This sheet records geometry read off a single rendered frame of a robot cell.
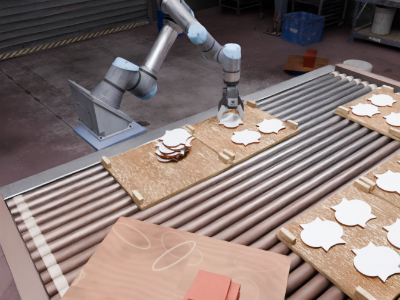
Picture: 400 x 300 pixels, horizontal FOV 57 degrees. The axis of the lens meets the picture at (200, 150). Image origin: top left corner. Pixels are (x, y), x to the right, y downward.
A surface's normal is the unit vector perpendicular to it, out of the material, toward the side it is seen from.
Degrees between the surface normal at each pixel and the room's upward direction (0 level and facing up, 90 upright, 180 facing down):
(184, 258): 0
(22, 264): 0
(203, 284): 0
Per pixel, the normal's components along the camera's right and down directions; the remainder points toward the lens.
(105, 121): 0.64, 0.42
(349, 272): -0.02, -0.83
